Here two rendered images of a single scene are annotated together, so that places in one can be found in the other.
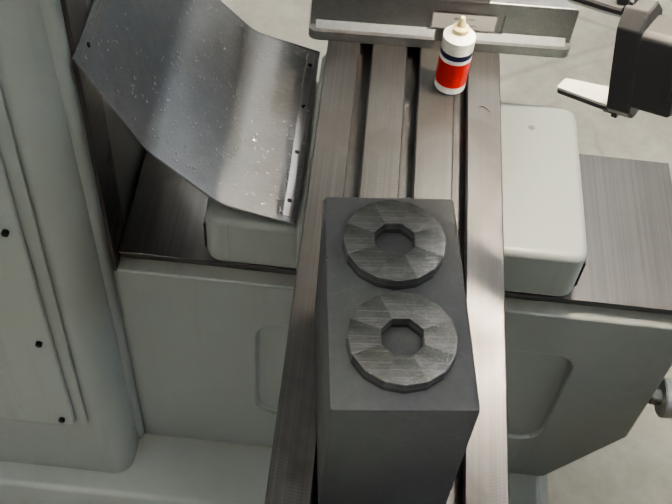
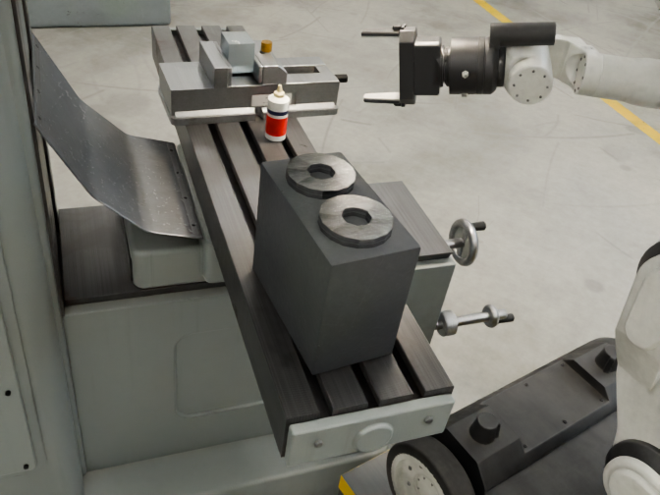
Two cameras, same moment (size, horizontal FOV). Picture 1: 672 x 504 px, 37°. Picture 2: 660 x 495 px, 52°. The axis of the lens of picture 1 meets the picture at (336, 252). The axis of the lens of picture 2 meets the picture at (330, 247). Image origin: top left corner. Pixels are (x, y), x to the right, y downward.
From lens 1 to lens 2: 0.35 m
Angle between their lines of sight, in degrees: 22
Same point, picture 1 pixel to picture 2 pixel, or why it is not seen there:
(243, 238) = (162, 263)
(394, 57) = (233, 128)
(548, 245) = not seen: hidden behind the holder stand
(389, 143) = (253, 171)
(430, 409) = (392, 252)
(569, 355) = not seen: hidden behind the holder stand
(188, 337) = (122, 364)
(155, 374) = (95, 409)
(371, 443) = (354, 296)
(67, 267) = (31, 312)
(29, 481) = not seen: outside the picture
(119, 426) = (72, 462)
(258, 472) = (185, 470)
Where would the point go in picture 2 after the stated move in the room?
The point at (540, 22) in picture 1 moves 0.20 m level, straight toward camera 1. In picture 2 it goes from (317, 92) to (329, 143)
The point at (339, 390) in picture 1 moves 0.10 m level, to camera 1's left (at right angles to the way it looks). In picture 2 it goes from (331, 254) to (244, 265)
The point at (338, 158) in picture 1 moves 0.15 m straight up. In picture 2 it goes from (224, 185) to (228, 106)
